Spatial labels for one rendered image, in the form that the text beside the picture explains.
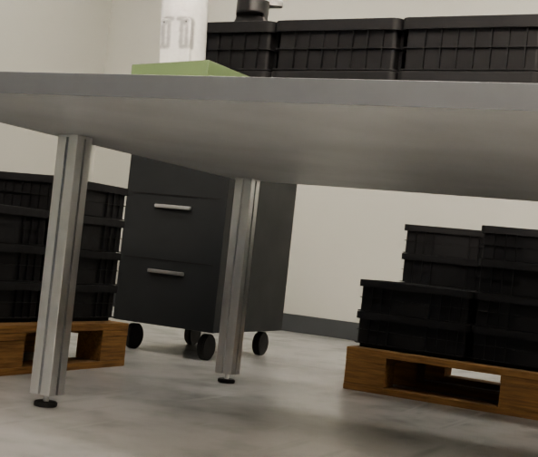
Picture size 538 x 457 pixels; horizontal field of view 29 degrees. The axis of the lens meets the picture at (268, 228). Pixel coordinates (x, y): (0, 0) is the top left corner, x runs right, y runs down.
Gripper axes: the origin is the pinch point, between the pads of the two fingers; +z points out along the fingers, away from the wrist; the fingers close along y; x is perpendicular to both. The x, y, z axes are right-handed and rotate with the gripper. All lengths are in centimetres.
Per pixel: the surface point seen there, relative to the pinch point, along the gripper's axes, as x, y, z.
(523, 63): -16, 66, 2
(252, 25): -9.4, 5.0, -6.2
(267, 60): -8.5, 8.9, 1.2
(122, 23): 348, -261, -91
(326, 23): -11.5, 23.1, -6.4
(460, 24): -15, 53, -6
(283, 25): -10.3, 12.8, -6.0
